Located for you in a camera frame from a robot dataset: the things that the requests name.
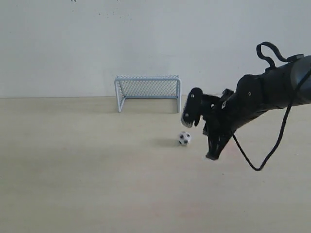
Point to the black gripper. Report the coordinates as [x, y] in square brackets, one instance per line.
[224, 115]

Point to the small black white soccer ball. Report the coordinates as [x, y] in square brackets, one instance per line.
[184, 138]

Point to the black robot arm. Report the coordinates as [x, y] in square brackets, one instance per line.
[284, 80]

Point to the small white toy goal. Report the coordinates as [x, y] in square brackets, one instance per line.
[147, 87]

